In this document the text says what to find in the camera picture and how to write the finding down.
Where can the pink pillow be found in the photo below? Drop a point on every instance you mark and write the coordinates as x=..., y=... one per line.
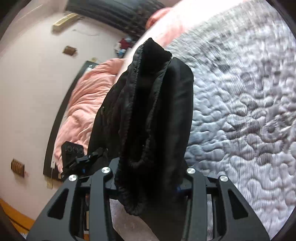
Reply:
x=156, y=16

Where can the dark wooden headboard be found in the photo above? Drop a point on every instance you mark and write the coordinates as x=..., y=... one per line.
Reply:
x=50, y=170

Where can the grey quilted bed cover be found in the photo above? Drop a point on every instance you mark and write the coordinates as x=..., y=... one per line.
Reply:
x=243, y=126

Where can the black pants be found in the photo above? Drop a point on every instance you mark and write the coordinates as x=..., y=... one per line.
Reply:
x=145, y=122

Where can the small wall frame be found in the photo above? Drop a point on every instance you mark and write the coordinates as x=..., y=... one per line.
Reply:
x=71, y=51

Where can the pink fleece blanket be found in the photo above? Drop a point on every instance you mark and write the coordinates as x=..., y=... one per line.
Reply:
x=85, y=100

